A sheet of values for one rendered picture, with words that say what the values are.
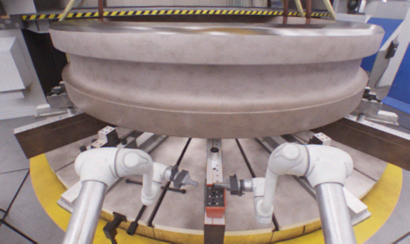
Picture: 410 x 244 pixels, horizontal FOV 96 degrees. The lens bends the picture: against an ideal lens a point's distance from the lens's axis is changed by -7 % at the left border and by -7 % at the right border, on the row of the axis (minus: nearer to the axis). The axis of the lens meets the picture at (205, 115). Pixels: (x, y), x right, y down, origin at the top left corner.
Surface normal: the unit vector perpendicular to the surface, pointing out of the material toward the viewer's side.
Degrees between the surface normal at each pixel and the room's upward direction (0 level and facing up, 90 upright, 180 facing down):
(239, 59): 90
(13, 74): 90
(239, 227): 0
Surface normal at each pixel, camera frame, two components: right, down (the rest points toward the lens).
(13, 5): 0.33, 0.45
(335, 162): 0.00, -0.54
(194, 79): -0.11, 0.47
